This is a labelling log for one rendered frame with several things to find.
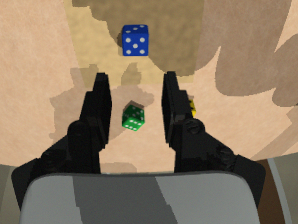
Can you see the yellow die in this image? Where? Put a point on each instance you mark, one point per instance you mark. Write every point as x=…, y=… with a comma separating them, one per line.
x=192, y=107

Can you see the tan textured mat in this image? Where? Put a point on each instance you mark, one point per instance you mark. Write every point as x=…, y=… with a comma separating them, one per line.
x=174, y=28

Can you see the blue die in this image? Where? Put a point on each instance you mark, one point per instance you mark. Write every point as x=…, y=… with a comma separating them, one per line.
x=135, y=40

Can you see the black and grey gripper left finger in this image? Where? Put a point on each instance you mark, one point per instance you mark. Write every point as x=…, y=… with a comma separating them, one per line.
x=73, y=152

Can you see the green die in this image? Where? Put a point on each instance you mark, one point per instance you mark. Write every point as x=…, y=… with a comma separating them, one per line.
x=133, y=118

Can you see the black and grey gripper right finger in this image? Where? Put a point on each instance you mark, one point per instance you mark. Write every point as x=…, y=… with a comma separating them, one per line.
x=195, y=149

